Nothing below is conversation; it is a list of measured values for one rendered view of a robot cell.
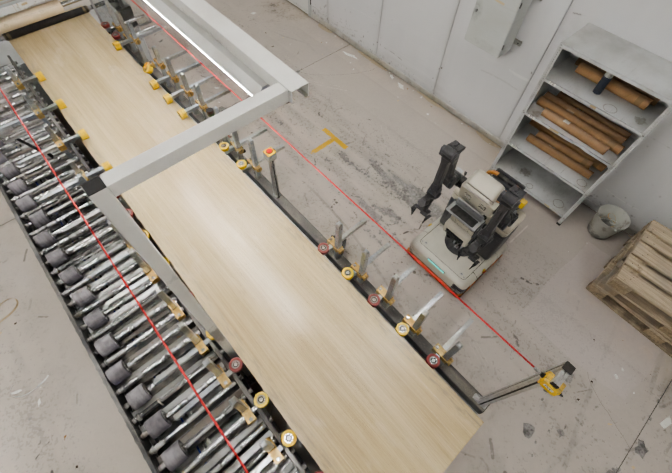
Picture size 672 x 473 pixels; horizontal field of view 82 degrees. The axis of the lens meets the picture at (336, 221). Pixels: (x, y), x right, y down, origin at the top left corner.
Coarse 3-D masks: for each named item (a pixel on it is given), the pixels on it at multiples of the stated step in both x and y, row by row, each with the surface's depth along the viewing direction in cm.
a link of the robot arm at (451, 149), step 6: (450, 144) 223; (456, 144) 224; (444, 150) 222; (450, 150) 220; (456, 150) 221; (462, 150) 224; (450, 156) 220; (456, 162) 238; (450, 168) 241; (450, 174) 247; (450, 180) 251; (456, 180) 255; (450, 186) 255
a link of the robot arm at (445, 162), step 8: (440, 152) 226; (448, 160) 225; (456, 160) 224; (440, 168) 233; (448, 168) 235; (440, 176) 238; (432, 184) 248; (440, 184) 246; (432, 192) 253; (440, 192) 255
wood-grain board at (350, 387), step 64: (64, 64) 364; (128, 64) 367; (128, 128) 322; (128, 192) 287; (192, 192) 289; (256, 192) 290; (192, 256) 260; (256, 256) 261; (320, 256) 263; (256, 320) 238; (320, 320) 239; (384, 320) 240; (320, 384) 219; (384, 384) 220; (320, 448) 202; (384, 448) 203; (448, 448) 204
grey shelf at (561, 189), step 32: (576, 32) 300; (608, 32) 301; (608, 64) 279; (640, 64) 280; (576, 96) 305; (608, 96) 305; (512, 128) 367; (640, 128) 287; (512, 160) 416; (544, 160) 366; (608, 160) 317; (544, 192) 394; (576, 192) 395
